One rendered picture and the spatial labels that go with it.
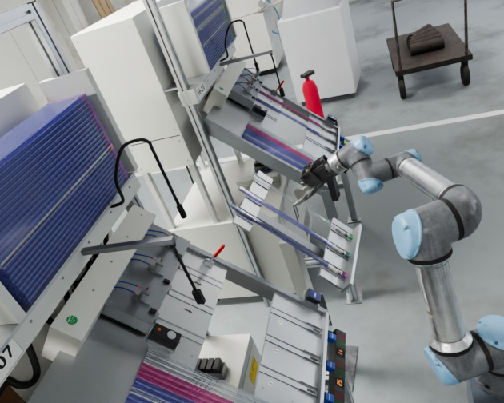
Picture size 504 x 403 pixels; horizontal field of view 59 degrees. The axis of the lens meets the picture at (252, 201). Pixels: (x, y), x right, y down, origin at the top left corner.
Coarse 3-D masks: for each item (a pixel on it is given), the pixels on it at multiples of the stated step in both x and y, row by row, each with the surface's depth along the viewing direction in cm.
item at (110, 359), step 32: (192, 256) 148; (192, 288) 139; (160, 320) 126; (192, 320) 131; (96, 352) 112; (128, 352) 116; (160, 352) 119; (192, 352) 124; (64, 384) 103; (96, 384) 107; (128, 384) 110
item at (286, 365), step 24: (288, 312) 150; (312, 312) 154; (288, 336) 142; (312, 336) 147; (264, 360) 132; (288, 360) 136; (312, 360) 139; (264, 384) 126; (288, 384) 130; (312, 384) 133
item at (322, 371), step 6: (324, 318) 153; (324, 324) 151; (324, 330) 148; (324, 336) 146; (324, 342) 144; (324, 348) 142; (324, 354) 141; (324, 360) 139; (324, 366) 137; (318, 372) 137; (324, 372) 136; (318, 378) 135; (324, 378) 134; (318, 384) 134; (324, 384) 133; (318, 390) 132; (324, 390) 131; (318, 396) 130; (318, 402) 128
